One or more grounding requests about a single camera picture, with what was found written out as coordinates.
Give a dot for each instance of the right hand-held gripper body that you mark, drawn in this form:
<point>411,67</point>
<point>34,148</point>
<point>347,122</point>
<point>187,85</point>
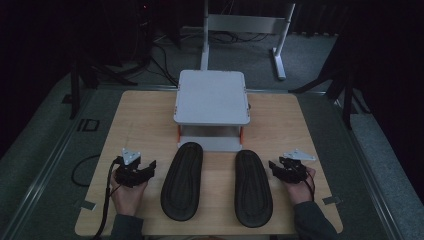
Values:
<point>293,170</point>

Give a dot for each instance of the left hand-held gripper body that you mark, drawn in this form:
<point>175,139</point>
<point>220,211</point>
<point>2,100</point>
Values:
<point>128,173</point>

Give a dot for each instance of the black slipper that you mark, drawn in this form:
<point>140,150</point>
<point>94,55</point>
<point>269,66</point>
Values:
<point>253,190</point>
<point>182,181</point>

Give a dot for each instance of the person's right hand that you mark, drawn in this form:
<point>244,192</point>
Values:
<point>300,191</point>

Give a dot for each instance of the person's left hand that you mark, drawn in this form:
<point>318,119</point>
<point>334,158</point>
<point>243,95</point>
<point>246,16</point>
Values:
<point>128,198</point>

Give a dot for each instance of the grey tape piece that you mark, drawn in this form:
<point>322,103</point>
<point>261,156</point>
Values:
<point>332,200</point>
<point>88,205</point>

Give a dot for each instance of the black tripod stand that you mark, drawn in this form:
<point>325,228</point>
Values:
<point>347,106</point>
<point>74,96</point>

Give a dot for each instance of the white two-tier shoe rack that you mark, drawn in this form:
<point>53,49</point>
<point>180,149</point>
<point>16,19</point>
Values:
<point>212,100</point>

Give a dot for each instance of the grey metal stand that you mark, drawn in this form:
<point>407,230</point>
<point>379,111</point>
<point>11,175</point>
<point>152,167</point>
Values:
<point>246,24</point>

